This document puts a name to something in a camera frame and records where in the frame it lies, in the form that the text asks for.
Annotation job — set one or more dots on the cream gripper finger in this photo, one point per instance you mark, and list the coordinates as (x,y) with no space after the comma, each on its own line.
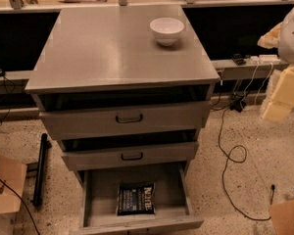
(279,100)
(271,39)

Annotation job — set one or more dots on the blue chip bag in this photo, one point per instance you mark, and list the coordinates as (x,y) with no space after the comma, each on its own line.
(135,199)

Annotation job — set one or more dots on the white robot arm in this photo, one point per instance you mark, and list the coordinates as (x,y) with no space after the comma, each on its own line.
(286,39)

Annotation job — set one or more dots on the grey drawer cabinet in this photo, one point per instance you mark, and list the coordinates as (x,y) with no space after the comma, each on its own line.
(107,57)

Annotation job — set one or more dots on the grey middle drawer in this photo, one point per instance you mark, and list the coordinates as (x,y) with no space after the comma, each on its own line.
(153,154)

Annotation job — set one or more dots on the grey open bottom drawer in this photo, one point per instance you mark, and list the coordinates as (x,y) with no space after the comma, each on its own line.
(173,210)

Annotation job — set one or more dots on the grey top drawer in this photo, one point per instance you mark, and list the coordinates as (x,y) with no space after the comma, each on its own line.
(75,124)

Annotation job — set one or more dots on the white power strip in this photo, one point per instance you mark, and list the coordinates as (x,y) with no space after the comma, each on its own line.
(265,59)

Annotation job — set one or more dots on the small black device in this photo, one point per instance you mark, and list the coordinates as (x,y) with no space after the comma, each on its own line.
(238,59)

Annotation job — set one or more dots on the white ceramic bowl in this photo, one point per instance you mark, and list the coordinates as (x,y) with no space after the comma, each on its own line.
(166,31)

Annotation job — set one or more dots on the brown cardboard box right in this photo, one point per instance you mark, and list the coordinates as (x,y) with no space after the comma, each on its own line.
(282,218)

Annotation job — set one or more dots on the brown cardboard box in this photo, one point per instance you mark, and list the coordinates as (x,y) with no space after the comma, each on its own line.
(282,218)
(12,182)

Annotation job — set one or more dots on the black metal bar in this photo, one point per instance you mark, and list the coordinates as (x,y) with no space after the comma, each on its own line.
(37,196)

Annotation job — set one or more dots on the brown cardboard box left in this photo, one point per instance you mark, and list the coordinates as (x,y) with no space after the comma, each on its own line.
(12,182)

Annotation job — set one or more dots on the black top drawer handle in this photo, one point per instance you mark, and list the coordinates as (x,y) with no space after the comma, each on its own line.
(124,120)

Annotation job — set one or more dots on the black drawer handle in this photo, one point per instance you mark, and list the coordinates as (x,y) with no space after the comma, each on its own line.
(124,120)
(135,157)

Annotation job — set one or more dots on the black middle drawer handle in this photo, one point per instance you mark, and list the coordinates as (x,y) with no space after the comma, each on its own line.
(135,157)

